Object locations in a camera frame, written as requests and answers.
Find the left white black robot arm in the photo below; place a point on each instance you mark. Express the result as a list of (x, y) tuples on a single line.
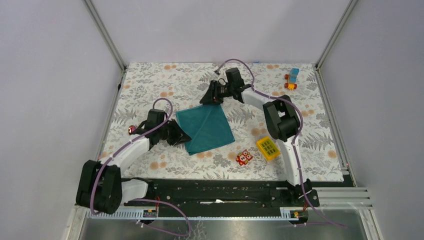
[(101, 187)]

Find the teal cloth napkin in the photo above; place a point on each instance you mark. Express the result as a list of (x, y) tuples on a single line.
[(207, 126)]

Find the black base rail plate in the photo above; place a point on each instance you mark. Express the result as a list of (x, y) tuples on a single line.
[(223, 198)]

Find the yellow green toy brick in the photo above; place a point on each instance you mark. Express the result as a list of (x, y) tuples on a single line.
[(268, 148)]

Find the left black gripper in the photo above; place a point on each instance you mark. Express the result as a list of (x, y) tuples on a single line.
[(182, 136)]

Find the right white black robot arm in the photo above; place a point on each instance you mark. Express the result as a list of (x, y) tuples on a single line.
[(283, 120)]

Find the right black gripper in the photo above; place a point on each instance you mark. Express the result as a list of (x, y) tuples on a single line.
[(211, 96)]

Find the blue orange toy car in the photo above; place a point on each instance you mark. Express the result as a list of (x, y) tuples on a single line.
[(291, 79)]

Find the red owl toy block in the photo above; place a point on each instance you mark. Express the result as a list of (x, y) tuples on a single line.
[(244, 157)]

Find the floral patterned table mat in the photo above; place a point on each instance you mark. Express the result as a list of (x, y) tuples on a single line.
[(181, 86)]

